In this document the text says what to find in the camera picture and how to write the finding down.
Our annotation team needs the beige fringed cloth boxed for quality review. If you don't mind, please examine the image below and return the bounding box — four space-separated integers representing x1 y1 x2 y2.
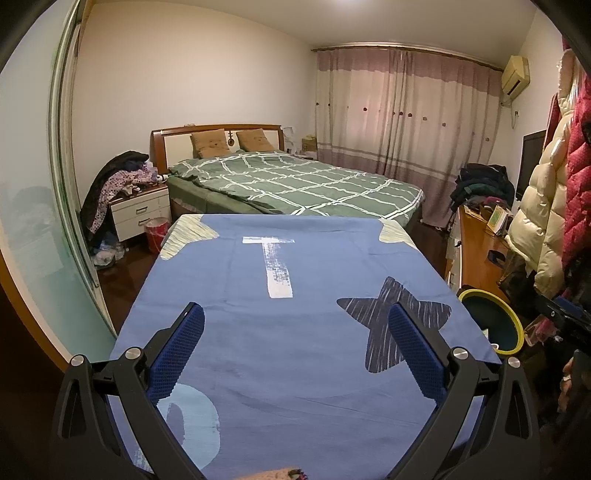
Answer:
247 467 311 480

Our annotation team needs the black television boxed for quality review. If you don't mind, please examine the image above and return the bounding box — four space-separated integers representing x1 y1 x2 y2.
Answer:
515 130 548 201

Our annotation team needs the pile of dark clothes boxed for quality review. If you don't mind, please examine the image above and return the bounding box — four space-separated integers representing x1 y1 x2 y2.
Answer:
449 162 515 208

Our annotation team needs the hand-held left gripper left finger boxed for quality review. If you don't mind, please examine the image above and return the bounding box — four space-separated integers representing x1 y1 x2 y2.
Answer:
48 302 206 480

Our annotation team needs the person's right hand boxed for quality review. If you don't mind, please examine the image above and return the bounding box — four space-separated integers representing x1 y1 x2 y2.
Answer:
556 357 580 416

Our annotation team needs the red quilted jacket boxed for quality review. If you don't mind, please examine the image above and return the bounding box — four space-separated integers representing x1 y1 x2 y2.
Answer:
547 34 591 287

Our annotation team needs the brown patterned handbag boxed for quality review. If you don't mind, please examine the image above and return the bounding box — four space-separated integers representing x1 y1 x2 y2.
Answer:
499 256 536 301

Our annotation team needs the wooden bed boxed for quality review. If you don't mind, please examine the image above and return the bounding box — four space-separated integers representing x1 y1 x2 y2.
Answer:
150 124 426 227

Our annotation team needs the cream puffer jacket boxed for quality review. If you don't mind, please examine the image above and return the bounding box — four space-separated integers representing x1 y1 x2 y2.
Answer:
503 106 573 298

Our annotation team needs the wooden desk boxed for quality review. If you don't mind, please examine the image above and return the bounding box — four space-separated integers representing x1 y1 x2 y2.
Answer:
443 203 518 296

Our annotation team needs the beige air conditioner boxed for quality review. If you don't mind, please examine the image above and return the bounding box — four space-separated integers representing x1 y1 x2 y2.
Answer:
501 55 531 104

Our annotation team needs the pink striped curtain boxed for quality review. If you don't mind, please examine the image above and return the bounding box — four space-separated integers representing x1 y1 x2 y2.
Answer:
311 44 504 232

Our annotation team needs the blue printed tablecloth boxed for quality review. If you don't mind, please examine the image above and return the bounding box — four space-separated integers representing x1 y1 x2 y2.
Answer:
99 213 504 480

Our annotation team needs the frosted glass wardrobe door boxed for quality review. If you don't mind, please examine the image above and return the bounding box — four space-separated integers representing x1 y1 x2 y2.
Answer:
0 0 118 374

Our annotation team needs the white nightstand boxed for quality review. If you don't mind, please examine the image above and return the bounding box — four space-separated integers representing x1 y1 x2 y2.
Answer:
110 186 172 241

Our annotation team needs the red bucket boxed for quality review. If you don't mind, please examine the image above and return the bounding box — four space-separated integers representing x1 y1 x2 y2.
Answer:
144 217 171 254

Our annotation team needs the yellow rimmed blue bin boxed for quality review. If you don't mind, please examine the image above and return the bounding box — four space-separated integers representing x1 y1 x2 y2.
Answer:
457 287 525 356

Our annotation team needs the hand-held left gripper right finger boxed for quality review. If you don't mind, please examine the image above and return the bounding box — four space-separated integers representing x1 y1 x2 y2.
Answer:
388 302 543 480

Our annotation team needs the small green box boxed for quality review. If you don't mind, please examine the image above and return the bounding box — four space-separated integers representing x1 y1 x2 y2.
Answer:
485 203 511 234

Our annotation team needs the brown pillow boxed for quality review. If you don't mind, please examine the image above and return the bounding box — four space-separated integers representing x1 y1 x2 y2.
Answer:
190 129 230 157
235 129 276 152

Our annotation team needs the pink floral cloth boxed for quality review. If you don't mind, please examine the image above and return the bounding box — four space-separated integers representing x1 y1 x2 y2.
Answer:
531 316 564 349

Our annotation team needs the green plaid duvet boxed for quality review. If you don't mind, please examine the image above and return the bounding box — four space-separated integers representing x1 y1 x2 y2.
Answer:
167 151 424 217

